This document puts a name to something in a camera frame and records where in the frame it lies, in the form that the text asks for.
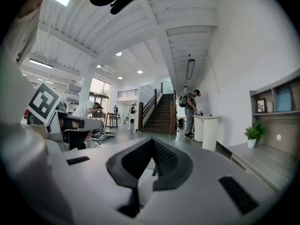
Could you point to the person's white shirt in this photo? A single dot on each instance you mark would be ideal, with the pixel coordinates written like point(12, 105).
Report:
point(25, 32)

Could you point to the dark picture frame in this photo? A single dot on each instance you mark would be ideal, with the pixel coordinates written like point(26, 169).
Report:
point(261, 105)

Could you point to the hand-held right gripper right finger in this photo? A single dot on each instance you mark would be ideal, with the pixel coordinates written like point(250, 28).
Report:
point(199, 172)

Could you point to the large window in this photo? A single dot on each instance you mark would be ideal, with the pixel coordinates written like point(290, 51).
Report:
point(100, 87)

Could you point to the wooden shelf desk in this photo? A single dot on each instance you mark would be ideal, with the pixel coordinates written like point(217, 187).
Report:
point(264, 160)

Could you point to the pile of black white devices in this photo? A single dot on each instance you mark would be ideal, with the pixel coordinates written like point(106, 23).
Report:
point(100, 136)

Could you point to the black framed ceiling lamp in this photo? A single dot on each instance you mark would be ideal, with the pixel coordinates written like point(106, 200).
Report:
point(190, 69)

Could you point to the dark balcony railing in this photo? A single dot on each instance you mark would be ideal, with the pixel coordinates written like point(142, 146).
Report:
point(127, 93)

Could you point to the long ceiling light bar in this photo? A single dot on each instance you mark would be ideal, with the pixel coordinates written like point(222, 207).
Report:
point(41, 64)

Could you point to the green potted plant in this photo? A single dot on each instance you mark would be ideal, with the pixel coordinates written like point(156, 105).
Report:
point(255, 130)

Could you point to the dark wooden staircase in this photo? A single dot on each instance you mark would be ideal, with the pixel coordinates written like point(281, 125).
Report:
point(161, 116)

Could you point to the white cup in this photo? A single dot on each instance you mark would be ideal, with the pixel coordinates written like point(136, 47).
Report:
point(270, 107)

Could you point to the small black white gadget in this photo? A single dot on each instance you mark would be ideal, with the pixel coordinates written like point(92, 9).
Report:
point(199, 113)

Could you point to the dark high table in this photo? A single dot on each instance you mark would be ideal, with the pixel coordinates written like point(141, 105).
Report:
point(112, 113)

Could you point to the white round pedestal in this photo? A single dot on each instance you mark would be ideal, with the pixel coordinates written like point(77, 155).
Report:
point(211, 135)
point(198, 130)

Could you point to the blue box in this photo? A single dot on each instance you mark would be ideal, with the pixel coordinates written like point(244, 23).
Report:
point(283, 98)

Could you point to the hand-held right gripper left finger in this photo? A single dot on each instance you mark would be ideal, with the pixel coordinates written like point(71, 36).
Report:
point(93, 172)

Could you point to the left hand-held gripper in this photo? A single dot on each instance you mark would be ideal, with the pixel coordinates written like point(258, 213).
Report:
point(43, 103)

